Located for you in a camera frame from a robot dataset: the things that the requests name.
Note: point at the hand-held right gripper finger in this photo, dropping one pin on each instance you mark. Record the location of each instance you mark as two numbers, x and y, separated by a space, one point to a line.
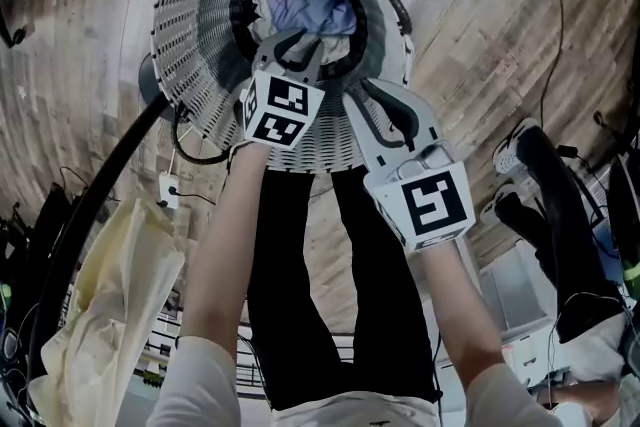
400 115
365 135

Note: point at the person's black trousers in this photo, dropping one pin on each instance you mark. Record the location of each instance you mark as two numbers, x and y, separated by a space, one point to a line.
290 290

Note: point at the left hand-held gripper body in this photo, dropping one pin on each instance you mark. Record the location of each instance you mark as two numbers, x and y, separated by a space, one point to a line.
282 110

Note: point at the cream yellow garment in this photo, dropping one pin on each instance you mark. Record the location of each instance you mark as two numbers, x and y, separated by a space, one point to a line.
110 290

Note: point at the black stand with round base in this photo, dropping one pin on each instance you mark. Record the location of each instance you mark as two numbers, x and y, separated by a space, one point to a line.
102 175

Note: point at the lavender and white clothes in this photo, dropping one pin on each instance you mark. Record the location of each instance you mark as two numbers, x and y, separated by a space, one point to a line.
315 10

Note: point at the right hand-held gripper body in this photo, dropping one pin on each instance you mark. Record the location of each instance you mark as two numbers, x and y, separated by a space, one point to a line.
430 205

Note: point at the white desk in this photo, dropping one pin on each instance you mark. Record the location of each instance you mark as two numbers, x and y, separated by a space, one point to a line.
515 285

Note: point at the person's white shirt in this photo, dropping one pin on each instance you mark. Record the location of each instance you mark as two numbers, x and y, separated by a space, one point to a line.
200 385

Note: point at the person's left forearm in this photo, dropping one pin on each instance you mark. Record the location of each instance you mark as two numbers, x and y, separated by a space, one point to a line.
220 255

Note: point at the white power strip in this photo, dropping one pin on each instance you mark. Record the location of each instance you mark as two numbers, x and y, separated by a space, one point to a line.
169 190

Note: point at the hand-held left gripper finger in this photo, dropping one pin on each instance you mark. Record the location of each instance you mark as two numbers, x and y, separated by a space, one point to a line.
314 65
267 50

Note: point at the person's right forearm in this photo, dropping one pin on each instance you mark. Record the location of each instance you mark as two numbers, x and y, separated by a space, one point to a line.
450 315

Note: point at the white woven laundry basket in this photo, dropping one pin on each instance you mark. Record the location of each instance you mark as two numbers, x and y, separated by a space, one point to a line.
180 40

